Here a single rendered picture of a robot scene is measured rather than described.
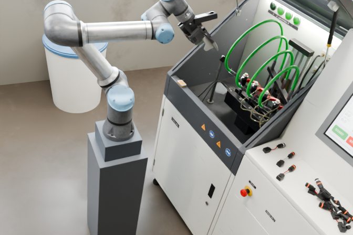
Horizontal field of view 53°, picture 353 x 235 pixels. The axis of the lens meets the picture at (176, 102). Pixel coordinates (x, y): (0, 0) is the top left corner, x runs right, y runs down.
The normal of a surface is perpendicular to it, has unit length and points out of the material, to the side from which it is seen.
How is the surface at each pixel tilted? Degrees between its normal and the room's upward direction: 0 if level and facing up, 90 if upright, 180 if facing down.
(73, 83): 94
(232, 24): 90
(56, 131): 0
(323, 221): 0
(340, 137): 76
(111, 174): 90
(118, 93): 7
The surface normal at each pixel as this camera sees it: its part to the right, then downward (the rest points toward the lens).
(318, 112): -0.77, 0.04
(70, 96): -0.05, 0.67
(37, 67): 0.41, 0.62
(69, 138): 0.16, -0.77
